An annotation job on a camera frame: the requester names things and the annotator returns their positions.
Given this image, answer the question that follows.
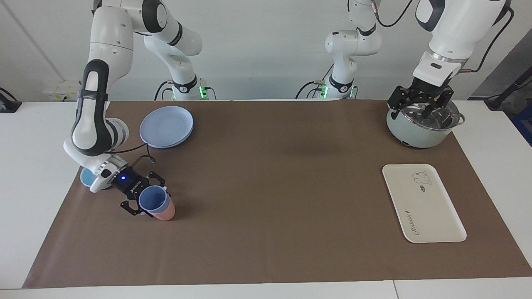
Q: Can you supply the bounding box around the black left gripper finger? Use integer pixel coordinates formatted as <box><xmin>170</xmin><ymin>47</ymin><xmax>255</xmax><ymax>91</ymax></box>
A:
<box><xmin>422</xmin><ymin>85</ymin><xmax>454</xmax><ymax>121</ymax></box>
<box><xmin>387</xmin><ymin>85</ymin><xmax>416</xmax><ymax>110</ymax></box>

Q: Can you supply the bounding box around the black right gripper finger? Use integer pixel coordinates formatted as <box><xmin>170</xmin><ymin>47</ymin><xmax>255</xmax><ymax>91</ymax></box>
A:
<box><xmin>143</xmin><ymin>171</ymin><xmax>167</xmax><ymax>194</ymax></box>
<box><xmin>121</xmin><ymin>200</ymin><xmax>146</xmax><ymax>216</ymax></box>

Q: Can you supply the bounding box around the blue ribbed cup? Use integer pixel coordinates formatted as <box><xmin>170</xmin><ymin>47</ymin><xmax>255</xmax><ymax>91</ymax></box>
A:
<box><xmin>138</xmin><ymin>185</ymin><xmax>171</xmax><ymax>214</ymax></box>

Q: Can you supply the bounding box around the pink cup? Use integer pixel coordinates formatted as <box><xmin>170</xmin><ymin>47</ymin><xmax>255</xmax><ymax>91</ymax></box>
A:
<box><xmin>153</xmin><ymin>195</ymin><xmax>176</xmax><ymax>221</ymax></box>

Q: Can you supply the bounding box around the cream tray with rabbit print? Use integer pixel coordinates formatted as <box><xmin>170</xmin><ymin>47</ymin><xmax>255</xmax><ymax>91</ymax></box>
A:
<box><xmin>382</xmin><ymin>164</ymin><xmax>467</xmax><ymax>243</ymax></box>

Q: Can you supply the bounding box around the glass pot lid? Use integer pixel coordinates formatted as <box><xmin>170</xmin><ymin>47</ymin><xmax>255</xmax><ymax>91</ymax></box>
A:
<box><xmin>393</xmin><ymin>102</ymin><xmax>461</xmax><ymax>132</ymax></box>

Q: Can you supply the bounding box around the light blue bowl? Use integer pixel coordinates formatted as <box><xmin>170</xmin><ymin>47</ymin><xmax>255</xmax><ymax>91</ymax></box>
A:
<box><xmin>80</xmin><ymin>166</ymin><xmax>113</xmax><ymax>190</ymax></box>

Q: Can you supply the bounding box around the pale green electric pot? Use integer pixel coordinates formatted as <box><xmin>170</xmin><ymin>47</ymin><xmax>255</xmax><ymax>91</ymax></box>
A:
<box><xmin>387</xmin><ymin>100</ymin><xmax>465</xmax><ymax>149</ymax></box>

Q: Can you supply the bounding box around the pale blue plate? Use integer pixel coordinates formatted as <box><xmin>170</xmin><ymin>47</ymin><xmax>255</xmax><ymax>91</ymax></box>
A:
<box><xmin>140</xmin><ymin>106</ymin><xmax>194</xmax><ymax>149</ymax></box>

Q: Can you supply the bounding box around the black stand leg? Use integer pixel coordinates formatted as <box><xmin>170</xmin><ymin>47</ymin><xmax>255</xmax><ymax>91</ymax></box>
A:
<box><xmin>484</xmin><ymin>66</ymin><xmax>532</xmax><ymax>111</ymax></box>

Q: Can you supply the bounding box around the blue box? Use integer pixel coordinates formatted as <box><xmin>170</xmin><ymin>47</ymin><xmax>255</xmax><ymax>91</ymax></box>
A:
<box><xmin>512</xmin><ymin>104</ymin><xmax>532</xmax><ymax>147</ymax></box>

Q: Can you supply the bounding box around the brown paper table mat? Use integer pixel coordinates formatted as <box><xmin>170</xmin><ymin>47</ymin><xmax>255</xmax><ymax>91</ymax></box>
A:
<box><xmin>22</xmin><ymin>100</ymin><xmax>532</xmax><ymax>289</ymax></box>

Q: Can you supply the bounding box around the black desk clamp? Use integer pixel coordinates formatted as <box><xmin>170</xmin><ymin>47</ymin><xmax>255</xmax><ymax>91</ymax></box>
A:
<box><xmin>0</xmin><ymin>87</ymin><xmax>22</xmax><ymax>113</ymax></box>

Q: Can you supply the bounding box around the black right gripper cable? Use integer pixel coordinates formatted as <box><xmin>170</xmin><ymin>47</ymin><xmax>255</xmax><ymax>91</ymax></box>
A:
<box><xmin>112</xmin><ymin>141</ymin><xmax>157</xmax><ymax>165</ymax></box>

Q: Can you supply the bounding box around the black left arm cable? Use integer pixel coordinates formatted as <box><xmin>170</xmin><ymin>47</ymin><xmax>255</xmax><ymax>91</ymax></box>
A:
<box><xmin>372</xmin><ymin>0</ymin><xmax>515</xmax><ymax>74</ymax></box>

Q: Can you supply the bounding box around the black base cable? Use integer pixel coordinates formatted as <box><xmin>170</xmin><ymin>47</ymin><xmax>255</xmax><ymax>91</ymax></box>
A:
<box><xmin>296</xmin><ymin>80</ymin><xmax>325</xmax><ymax>99</ymax></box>
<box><xmin>154</xmin><ymin>80</ymin><xmax>173</xmax><ymax>101</ymax></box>

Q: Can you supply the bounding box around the white wall socket box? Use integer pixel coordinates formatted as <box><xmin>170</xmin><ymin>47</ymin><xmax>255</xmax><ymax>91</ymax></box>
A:
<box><xmin>43</xmin><ymin>80</ymin><xmax>82</xmax><ymax>101</ymax></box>

